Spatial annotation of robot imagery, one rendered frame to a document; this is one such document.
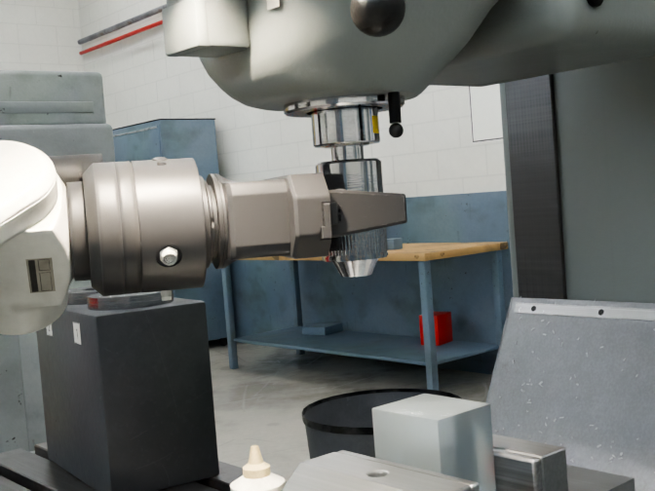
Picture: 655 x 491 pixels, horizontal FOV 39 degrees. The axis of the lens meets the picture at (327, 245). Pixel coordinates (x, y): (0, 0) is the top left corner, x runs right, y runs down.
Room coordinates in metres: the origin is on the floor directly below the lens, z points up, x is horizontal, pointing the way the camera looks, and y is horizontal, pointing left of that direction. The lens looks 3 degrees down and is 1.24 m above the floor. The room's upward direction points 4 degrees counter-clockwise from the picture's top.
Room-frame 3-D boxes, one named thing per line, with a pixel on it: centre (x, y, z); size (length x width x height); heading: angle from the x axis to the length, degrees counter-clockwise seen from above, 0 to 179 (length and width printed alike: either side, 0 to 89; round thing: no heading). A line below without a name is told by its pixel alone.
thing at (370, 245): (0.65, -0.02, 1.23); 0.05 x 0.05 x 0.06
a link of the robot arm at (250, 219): (0.63, 0.07, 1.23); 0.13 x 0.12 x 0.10; 15
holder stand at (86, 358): (1.02, 0.24, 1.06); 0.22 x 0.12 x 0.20; 33
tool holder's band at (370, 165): (0.65, -0.02, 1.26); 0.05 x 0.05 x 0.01
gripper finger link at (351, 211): (0.62, -0.03, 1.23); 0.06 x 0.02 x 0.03; 105
